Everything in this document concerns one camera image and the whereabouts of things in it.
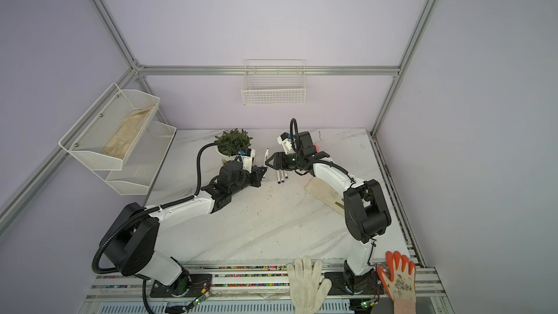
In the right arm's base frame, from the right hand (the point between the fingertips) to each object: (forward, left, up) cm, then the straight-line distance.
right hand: (268, 162), depth 86 cm
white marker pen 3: (+4, -7, -16) cm, 18 cm away
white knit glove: (-42, -15, -18) cm, 48 cm away
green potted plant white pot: (+12, +14, +2) cm, 19 cm away
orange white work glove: (-38, -47, -18) cm, 63 cm away
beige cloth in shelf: (-3, +52, +14) cm, 54 cm away
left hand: (-2, +1, -1) cm, 3 cm away
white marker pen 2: (+3, -3, -17) cm, 17 cm away
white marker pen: (+2, +1, +2) cm, 3 cm away
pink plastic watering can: (-4, -18, +13) cm, 23 cm away
